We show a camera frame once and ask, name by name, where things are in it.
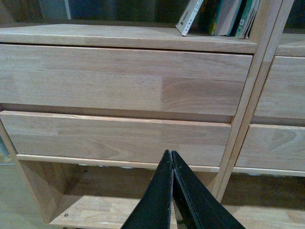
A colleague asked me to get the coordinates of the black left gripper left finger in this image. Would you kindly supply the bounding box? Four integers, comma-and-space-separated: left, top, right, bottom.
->
122, 150, 173, 229

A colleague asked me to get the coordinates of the left wooden shelf cabinet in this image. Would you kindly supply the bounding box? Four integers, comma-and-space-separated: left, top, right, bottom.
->
0, 0, 293, 229

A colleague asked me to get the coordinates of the right lower wooden drawer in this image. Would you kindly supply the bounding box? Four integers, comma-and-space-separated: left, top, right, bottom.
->
235, 124, 305, 171

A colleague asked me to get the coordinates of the left lower wooden drawer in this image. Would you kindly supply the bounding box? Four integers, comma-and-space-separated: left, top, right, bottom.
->
0, 111, 231, 167

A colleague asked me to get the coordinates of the wooden drawer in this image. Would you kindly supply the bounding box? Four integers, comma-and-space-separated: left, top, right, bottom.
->
235, 124, 305, 171
254, 56, 305, 119
0, 45, 252, 115
0, 111, 231, 167

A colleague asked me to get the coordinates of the right wooden shelf cabinet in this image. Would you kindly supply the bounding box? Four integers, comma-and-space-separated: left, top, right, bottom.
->
215, 0, 305, 229

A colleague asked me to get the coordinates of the dark green illustrated book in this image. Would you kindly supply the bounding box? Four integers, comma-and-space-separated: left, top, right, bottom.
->
191, 0, 223, 36

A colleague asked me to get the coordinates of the grey-blue white-cover book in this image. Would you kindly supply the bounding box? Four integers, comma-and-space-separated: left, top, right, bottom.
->
176, 0, 204, 37

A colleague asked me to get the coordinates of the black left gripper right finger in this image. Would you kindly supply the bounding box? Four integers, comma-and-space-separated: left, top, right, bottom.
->
171, 151, 244, 229

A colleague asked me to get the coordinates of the thin book beside post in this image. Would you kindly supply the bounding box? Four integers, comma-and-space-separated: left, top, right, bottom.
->
243, 0, 259, 39

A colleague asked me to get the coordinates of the green-covered upright book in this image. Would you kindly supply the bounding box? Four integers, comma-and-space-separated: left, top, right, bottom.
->
215, 0, 256, 37

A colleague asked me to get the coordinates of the right upper wooden drawer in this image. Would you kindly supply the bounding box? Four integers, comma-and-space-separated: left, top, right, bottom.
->
254, 56, 305, 119

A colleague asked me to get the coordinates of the wooden shelf cabinet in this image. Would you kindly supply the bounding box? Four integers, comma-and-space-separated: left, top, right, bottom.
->
215, 0, 305, 229
0, 0, 293, 229

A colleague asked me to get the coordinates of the left upper wooden drawer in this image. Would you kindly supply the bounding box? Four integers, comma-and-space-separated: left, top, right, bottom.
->
0, 45, 252, 115

